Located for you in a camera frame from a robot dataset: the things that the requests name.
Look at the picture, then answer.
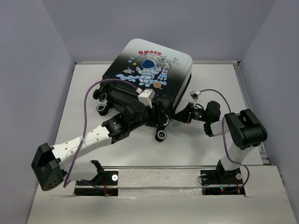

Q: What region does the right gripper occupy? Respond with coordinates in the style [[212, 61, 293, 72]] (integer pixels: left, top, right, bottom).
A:
[[171, 102, 210, 124]]

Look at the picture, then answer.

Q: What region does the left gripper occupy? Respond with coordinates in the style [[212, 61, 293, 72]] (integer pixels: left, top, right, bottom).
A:
[[129, 102, 168, 131]]

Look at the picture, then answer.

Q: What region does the black suitcase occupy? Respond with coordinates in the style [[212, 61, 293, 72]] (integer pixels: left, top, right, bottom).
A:
[[93, 39, 193, 142]]

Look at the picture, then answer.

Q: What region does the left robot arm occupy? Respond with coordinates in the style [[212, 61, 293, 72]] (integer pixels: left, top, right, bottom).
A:
[[31, 102, 170, 191]]

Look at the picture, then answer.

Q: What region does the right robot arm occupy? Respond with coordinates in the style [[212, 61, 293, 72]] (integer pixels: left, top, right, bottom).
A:
[[173, 101, 267, 183]]

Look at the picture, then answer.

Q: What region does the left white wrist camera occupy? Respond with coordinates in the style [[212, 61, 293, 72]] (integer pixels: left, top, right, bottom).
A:
[[138, 89, 155, 108]]

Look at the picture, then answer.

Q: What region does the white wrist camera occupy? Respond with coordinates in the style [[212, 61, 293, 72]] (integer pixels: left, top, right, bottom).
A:
[[190, 91, 201, 105], [138, 89, 155, 108]]

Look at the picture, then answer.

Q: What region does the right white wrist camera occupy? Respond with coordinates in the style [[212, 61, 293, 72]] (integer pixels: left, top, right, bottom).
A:
[[190, 91, 201, 105]]

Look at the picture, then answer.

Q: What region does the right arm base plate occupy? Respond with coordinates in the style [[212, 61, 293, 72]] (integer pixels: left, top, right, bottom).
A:
[[198, 169, 245, 196]]

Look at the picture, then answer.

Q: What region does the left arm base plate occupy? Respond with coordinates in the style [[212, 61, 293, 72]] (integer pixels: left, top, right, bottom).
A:
[[73, 169, 119, 197]]

